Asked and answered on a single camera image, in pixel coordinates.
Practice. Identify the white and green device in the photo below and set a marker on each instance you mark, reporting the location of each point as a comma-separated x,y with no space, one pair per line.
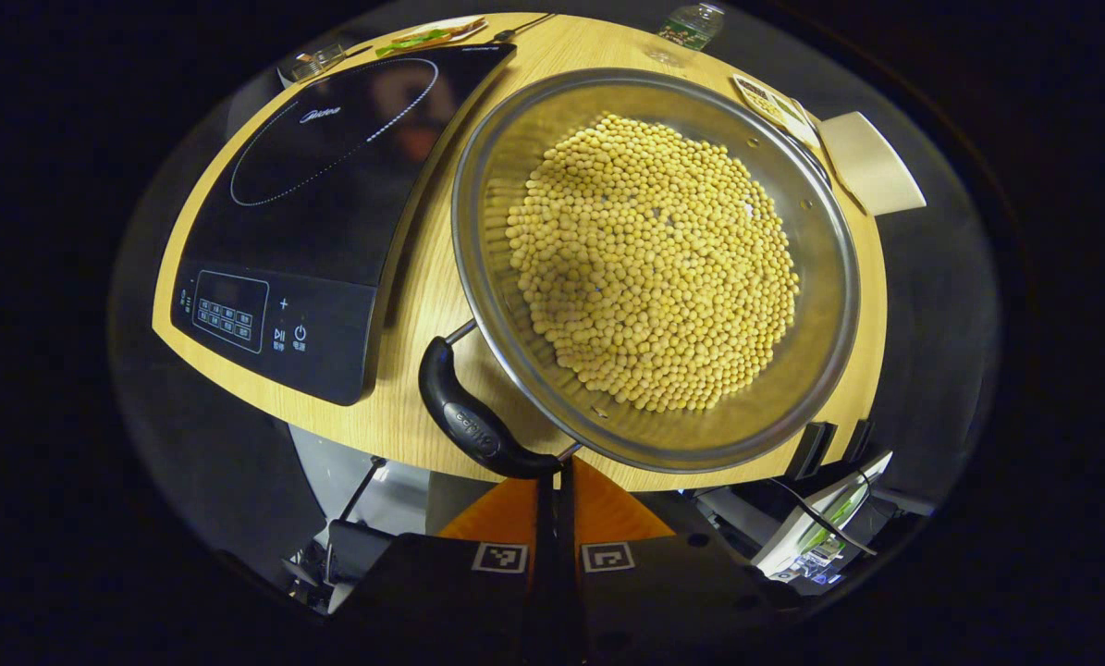
820,527

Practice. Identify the clear plastic water bottle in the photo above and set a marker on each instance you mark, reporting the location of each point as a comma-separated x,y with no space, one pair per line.
691,28

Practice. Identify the sandwich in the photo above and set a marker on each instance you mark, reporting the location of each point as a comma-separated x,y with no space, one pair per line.
423,39

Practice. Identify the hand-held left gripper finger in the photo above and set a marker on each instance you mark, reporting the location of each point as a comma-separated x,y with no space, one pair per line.
566,555
546,555

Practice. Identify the black table bracket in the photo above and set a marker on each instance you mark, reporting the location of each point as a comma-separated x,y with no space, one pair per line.
811,450
859,440

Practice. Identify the black induction cooktop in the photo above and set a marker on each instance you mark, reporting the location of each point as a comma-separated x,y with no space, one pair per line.
330,213

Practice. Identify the white toaster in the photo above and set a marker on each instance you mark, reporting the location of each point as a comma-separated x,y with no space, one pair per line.
871,162

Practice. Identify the large pile of soybeans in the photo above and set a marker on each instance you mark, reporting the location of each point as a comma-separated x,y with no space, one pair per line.
654,259

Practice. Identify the white divided plate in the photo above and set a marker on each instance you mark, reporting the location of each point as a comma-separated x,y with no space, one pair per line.
769,100

